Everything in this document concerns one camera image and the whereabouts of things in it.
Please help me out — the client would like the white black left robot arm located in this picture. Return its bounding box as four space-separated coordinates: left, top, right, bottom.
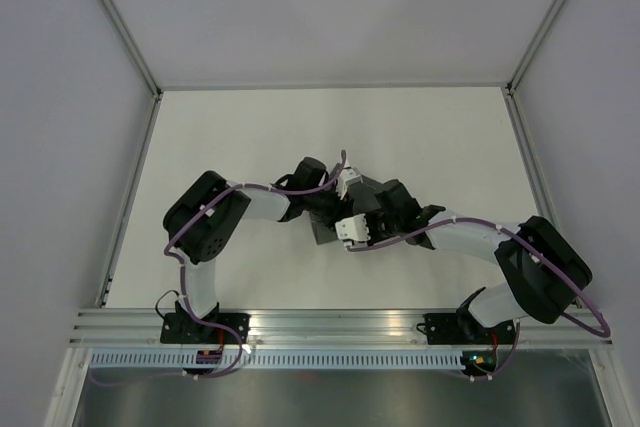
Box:
162 152 348 343

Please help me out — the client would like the white slotted cable duct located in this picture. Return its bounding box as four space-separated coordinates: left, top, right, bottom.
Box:
90 349 463 371

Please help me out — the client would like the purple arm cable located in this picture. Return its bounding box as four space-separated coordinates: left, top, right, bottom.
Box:
87 148 348 388
345 216 612 382

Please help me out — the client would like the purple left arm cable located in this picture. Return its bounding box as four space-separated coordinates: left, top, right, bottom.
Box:
87 148 348 388

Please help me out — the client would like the aluminium left frame post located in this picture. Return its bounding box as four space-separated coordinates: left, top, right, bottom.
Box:
69 0 162 100

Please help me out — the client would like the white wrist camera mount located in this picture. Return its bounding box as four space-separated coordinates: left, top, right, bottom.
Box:
335 214 371 247
336 166 362 200

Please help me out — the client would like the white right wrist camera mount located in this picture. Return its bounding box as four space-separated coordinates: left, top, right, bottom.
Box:
335 214 371 247

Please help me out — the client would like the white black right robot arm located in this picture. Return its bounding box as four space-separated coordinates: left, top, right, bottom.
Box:
365 179 593 342

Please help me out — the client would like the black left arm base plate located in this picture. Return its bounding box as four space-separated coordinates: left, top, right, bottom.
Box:
154 290 250 346

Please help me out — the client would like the aluminium frame post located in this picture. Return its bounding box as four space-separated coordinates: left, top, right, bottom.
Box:
69 0 162 100
504 0 601 98

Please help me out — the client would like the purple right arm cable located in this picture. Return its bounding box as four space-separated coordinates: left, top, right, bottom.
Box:
345 216 612 382

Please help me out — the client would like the grey cloth napkin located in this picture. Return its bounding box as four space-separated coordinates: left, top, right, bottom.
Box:
309 174 382 247

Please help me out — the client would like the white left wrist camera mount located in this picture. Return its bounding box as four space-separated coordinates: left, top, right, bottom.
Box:
336 166 362 200

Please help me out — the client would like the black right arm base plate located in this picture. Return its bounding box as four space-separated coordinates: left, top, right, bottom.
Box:
416 312 516 346

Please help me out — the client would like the aluminium front rail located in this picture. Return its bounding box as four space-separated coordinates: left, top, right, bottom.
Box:
68 308 613 350

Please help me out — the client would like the aluminium right frame post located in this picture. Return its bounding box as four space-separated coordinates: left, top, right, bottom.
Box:
504 0 601 98

